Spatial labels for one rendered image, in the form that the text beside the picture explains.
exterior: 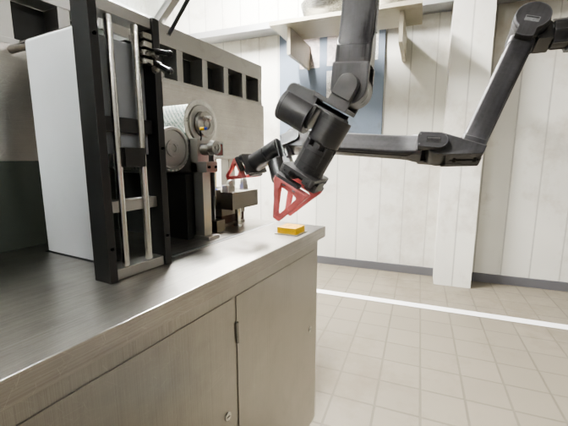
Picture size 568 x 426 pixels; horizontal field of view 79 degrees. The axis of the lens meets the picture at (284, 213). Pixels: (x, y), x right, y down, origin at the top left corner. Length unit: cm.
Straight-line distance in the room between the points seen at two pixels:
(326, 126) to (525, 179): 314
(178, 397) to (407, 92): 322
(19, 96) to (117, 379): 81
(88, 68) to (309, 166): 44
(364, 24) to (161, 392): 73
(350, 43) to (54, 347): 60
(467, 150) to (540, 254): 290
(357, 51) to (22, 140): 91
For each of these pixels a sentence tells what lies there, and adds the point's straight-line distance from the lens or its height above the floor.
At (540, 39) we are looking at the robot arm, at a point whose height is 143.
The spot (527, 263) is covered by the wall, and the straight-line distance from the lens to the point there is 377.
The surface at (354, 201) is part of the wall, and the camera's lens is 361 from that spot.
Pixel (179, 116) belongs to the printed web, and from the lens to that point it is 110.
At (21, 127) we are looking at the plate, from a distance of 118.
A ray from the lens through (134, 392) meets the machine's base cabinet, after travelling 71.
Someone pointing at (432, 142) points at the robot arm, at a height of 119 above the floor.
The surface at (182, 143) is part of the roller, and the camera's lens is 106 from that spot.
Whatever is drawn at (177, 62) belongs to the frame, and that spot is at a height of 153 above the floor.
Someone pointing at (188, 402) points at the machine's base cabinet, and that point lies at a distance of 84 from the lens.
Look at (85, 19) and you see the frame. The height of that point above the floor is 139.
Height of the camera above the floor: 115
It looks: 9 degrees down
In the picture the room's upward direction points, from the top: straight up
